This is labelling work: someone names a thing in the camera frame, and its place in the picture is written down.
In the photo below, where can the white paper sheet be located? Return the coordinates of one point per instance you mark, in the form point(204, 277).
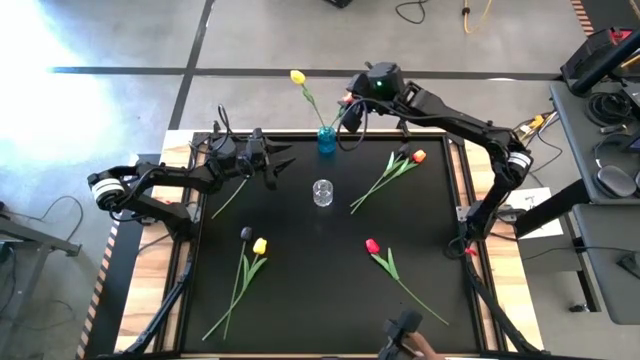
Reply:
point(537, 200)

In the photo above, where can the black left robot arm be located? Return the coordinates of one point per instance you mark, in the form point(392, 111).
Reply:
point(165, 177)

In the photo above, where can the black aluminium table frame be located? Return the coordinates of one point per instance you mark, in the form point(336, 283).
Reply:
point(192, 300)

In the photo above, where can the person's hand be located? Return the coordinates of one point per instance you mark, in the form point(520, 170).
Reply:
point(422, 347)

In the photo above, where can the black frame clamp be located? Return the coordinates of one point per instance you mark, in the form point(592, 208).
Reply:
point(216, 129)
point(404, 131)

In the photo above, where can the black handheld device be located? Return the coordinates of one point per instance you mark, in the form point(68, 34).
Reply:
point(400, 325)

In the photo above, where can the black and red tool case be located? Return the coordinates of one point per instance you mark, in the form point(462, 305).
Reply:
point(595, 50)

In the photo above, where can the black mat with orange stripes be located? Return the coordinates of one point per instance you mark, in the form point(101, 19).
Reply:
point(112, 300)
point(582, 15)

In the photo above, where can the dark grey desk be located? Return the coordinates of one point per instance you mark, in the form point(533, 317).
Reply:
point(580, 150)
point(615, 260)

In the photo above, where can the blue textured glass vase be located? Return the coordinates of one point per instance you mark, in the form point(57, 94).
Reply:
point(326, 142)

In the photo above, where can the black headphones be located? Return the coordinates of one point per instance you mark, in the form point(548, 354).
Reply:
point(615, 181)

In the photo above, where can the red artificial tulip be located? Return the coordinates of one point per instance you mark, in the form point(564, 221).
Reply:
point(372, 245)

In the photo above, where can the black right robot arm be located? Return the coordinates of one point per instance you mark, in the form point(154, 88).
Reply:
point(450, 112)

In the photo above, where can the grey metal stand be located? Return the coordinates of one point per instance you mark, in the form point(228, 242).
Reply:
point(30, 240)

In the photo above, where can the yellow artificial tulip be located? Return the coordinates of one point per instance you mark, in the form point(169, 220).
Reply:
point(297, 76)
point(259, 246)

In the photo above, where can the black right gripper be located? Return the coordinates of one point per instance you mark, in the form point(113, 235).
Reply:
point(355, 120)

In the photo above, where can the black artificial tulip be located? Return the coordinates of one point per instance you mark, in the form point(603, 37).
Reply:
point(404, 149)
point(246, 233)

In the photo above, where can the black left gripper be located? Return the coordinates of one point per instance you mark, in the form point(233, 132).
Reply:
point(255, 160)

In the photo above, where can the clear textured glass vase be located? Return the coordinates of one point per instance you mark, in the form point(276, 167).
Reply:
point(323, 194)

